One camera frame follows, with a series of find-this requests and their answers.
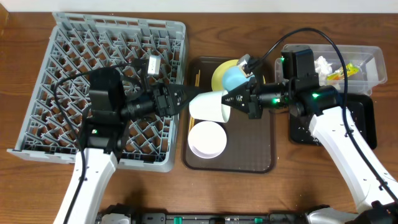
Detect light blue bowl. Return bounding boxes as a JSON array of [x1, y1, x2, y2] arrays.
[[221, 66, 254, 91]]

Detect wooden chopstick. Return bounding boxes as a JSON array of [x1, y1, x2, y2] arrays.
[[188, 70, 200, 131]]

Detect yellow round plate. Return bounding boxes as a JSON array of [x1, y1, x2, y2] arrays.
[[211, 58, 267, 93]]

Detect white cup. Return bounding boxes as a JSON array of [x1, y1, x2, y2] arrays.
[[189, 90, 231, 123]]

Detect pink bowl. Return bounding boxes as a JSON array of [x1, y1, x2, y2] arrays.
[[188, 121, 227, 159]]

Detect white tissue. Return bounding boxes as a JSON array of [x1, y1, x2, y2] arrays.
[[314, 56, 332, 86]]

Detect green snack wrapper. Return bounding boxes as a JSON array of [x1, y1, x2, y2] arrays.
[[327, 63, 359, 80]]

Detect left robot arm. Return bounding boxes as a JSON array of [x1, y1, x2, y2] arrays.
[[54, 66, 201, 223]]

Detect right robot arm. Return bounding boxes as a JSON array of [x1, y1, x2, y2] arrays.
[[221, 45, 397, 223]]

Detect black waste tray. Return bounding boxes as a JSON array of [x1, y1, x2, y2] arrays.
[[289, 93, 377, 150]]

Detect grey dishwasher rack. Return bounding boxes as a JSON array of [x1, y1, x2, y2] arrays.
[[10, 12, 188, 164]]

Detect clear plastic waste bin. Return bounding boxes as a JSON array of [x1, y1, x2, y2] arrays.
[[274, 43, 388, 96]]

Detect dark brown serving tray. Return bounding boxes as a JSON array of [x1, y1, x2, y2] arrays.
[[182, 57, 276, 174]]

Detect spilled rice food scraps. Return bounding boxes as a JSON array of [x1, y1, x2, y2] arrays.
[[290, 119, 321, 146]]

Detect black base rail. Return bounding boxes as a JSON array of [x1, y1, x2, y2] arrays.
[[94, 203, 308, 224]]

